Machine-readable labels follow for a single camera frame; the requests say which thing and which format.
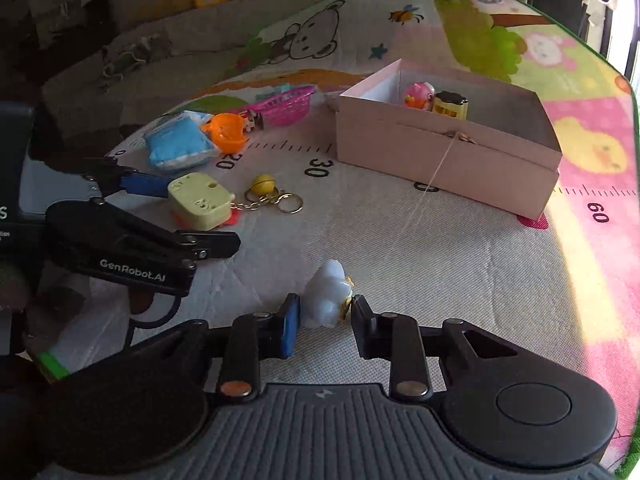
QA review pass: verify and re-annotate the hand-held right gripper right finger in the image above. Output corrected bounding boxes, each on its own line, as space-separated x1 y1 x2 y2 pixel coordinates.
351 294 521 397

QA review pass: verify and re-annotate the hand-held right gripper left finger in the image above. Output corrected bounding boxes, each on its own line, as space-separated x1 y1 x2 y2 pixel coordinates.
145 294 302 397

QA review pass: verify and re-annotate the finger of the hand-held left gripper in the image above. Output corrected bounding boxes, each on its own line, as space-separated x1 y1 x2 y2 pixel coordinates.
50 157 172 199
46 199 242 296

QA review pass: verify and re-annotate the cream yellow toy box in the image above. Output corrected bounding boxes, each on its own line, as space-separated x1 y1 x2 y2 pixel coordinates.
167 171 237 231

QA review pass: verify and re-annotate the white plastic toy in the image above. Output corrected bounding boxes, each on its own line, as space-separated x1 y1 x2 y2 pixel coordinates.
304 259 355 330

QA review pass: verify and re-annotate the blue tissue pack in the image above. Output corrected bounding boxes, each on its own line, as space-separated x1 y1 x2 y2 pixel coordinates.
144 110 215 170

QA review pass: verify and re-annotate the pink cardboard box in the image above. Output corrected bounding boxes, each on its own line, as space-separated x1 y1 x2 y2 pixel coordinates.
327 58 563 222

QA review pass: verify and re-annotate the orange plastic toy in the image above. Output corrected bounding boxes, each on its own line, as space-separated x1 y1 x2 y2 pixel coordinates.
202 114 249 155

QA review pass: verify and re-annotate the printed play mat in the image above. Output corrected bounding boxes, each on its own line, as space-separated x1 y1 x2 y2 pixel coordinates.
30 0 640 480

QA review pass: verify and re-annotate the grey cloth toy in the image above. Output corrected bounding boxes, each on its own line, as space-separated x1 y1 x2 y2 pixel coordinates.
99 34 172 92

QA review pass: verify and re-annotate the grey sofa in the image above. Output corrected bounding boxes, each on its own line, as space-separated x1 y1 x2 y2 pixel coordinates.
39 0 346 126

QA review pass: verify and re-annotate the teal plastic toy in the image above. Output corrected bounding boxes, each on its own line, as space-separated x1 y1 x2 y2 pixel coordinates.
255 83 297 102

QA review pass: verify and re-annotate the pink plastic basket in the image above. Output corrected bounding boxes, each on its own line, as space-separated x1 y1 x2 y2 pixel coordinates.
248 85 317 127

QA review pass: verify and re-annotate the white thread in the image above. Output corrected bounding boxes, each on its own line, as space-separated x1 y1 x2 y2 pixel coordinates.
422 135 457 193

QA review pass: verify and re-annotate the pink round toy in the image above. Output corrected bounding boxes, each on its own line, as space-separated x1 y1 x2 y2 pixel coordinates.
403 81 437 111

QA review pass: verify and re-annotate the yellow bell keychain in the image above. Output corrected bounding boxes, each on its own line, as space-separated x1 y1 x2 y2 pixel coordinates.
230 174 304 214

